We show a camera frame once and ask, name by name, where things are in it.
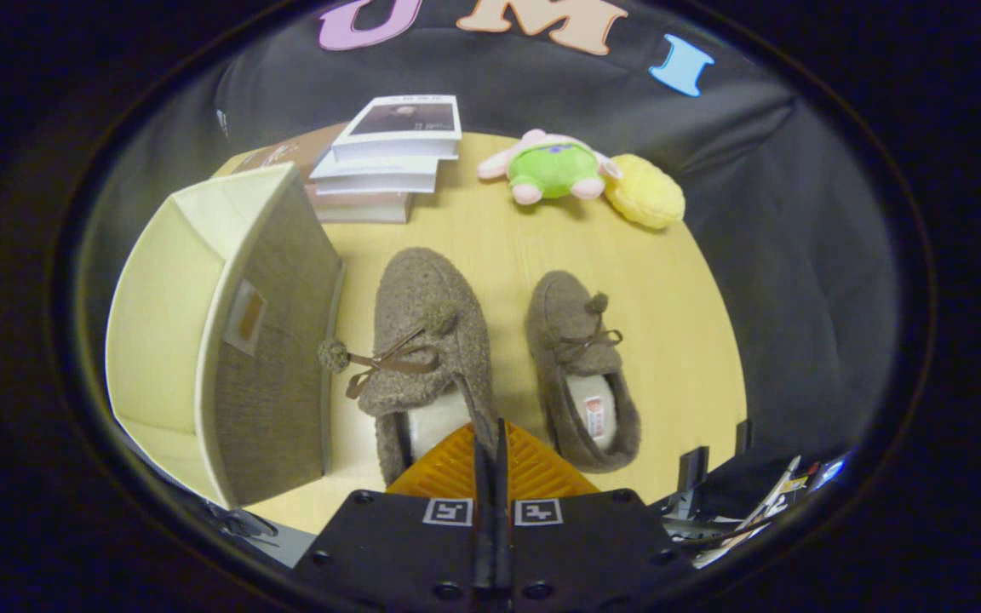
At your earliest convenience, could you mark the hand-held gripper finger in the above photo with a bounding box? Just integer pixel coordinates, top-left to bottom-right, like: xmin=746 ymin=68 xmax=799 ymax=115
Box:
xmin=293 ymin=417 xmax=493 ymax=604
xmin=492 ymin=417 xmax=696 ymax=604

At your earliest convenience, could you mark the brown fuzzy shoe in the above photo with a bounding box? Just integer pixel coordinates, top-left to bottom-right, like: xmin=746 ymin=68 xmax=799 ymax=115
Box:
xmin=318 ymin=247 xmax=500 ymax=488
xmin=525 ymin=270 xmax=642 ymax=474

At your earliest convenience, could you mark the cream fabric storage box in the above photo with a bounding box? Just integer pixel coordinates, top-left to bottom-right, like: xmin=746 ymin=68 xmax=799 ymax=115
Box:
xmin=106 ymin=163 xmax=347 ymax=510

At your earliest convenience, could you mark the clutter of papers and stands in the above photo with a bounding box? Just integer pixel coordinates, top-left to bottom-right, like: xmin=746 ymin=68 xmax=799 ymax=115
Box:
xmin=652 ymin=419 xmax=849 ymax=570

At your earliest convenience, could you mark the brown cover book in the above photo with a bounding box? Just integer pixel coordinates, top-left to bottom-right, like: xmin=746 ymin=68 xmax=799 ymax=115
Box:
xmin=232 ymin=123 xmax=415 ymax=225

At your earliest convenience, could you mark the pink and green plush toy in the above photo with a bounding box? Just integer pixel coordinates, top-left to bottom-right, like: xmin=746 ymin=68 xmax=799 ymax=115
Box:
xmin=478 ymin=129 xmax=623 ymax=206

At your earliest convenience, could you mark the yellow plush toy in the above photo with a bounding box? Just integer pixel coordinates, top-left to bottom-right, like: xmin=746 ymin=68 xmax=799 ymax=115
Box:
xmin=604 ymin=153 xmax=686 ymax=230

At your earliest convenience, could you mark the white plain book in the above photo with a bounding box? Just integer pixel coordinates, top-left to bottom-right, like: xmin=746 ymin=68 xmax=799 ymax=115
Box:
xmin=309 ymin=150 xmax=442 ymax=195

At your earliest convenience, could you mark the white book with photo cover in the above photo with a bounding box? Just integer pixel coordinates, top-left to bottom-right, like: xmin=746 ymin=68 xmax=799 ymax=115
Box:
xmin=330 ymin=94 xmax=463 ymax=163

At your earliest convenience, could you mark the black backdrop cloth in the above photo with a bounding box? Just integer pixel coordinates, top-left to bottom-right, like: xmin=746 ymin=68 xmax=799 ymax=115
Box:
xmin=86 ymin=0 xmax=900 ymax=478

